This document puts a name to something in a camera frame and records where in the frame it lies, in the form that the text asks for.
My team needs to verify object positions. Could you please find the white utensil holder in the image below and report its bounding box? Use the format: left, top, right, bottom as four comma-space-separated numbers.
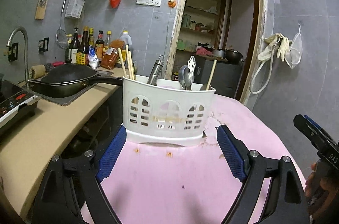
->
122, 76, 215, 147

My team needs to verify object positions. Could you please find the wooden chopstick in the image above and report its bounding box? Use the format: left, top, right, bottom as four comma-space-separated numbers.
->
206, 59, 217, 90

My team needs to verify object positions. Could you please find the steel peeler tool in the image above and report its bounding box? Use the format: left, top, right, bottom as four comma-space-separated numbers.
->
147, 55, 164, 86

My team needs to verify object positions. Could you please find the steel fork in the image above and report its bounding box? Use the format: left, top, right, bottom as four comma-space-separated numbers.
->
187, 55, 196, 83

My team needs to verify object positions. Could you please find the right hand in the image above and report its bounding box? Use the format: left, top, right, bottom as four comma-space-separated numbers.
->
304, 160, 338, 223

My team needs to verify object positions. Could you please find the pink table cloth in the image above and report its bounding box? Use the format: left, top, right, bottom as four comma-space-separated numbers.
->
101, 95, 289, 223

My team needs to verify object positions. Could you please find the black wok pan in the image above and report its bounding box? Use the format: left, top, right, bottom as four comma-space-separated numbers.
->
28, 64, 124, 98

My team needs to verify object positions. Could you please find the grey cabinet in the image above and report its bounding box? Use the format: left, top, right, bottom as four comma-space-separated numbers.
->
194, 55, 241, 98

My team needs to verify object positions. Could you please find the induction cooker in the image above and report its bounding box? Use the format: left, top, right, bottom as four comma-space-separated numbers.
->
0, 80, 41, 134

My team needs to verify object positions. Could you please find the black pot on cabinet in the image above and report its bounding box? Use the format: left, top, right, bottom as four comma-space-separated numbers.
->
225, 48, 242, 64

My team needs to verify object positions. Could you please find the yellow-label sauce bottle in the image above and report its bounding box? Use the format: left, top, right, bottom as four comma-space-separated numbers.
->
76, 26, 89, 65

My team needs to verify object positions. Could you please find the dark soy sauce bottle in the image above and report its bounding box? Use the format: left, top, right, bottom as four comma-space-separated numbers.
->
68, 27, 81, 64

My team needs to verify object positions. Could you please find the mesh strainer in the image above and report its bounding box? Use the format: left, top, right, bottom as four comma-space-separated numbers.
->
55, 0, 68, 50

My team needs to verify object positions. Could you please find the white plastic jug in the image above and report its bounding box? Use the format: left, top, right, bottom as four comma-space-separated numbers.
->
119, 30, 133, 53

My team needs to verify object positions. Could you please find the steel faucet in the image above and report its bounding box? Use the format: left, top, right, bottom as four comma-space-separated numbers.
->
6, 26, 29, 87

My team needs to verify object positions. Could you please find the wooden shelf unit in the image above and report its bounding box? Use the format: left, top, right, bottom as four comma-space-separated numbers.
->
177, 0, 227, 53

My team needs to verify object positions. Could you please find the clear plastic bag on wall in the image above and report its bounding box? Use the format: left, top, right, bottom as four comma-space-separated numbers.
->
285, 24, 303, 69

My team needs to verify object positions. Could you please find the white wall box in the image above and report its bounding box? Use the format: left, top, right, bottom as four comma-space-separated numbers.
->
64, 0, 85, 19

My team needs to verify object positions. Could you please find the orange wall hook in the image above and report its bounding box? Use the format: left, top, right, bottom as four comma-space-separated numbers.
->
168, 0, 176, 8

